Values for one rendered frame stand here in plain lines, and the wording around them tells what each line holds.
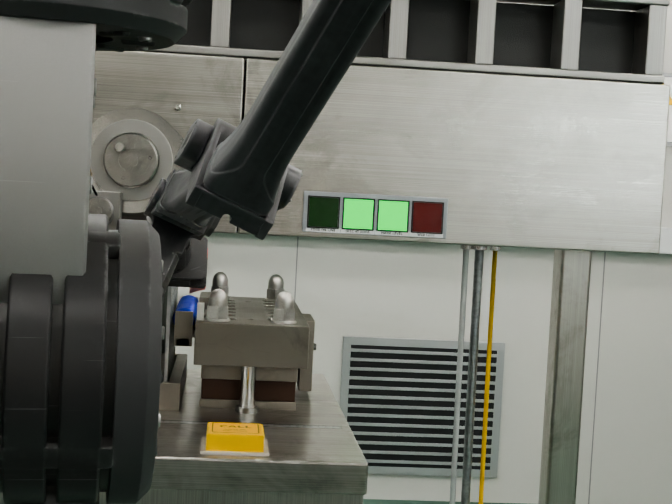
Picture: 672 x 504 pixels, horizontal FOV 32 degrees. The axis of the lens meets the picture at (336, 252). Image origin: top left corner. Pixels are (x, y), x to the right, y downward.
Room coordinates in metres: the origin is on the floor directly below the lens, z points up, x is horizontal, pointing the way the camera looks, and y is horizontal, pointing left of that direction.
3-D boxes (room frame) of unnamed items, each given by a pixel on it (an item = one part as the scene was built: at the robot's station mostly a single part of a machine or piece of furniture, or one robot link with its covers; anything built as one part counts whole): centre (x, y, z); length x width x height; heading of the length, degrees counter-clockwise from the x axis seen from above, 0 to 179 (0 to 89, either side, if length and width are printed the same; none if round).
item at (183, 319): (1.76, 0.22, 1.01); 0.23 x 0.03 x 0.05; 5
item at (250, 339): (1.80, 0.13, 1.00); 0.40 x 0.16 x 0.06; 5
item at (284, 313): (1.65, 0.07, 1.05); 0.04 x 0.04 x 0.04
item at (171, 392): (1.76, 0.24, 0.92); 0.28 x 0.04 x 0.04; 5
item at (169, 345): (1.76, 0.24, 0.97); 0.23 x 0.01 x 0.09; 5
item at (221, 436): (1.41, 0.11, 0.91); 0.07 x 0.07 x 0.02; 5
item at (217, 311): (1.63, 0.16, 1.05); 0.04 x 0.04 x 0.04
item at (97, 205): (1.55, 0.32, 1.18); 0.04 x 0.02 x 0.04; 95
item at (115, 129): (1.75, 0.30, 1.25); 0.26 x 0.12 x 0.12; 5
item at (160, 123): (1.63, 0.29, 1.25); 0.15 x 0.01 x 0.15; 95
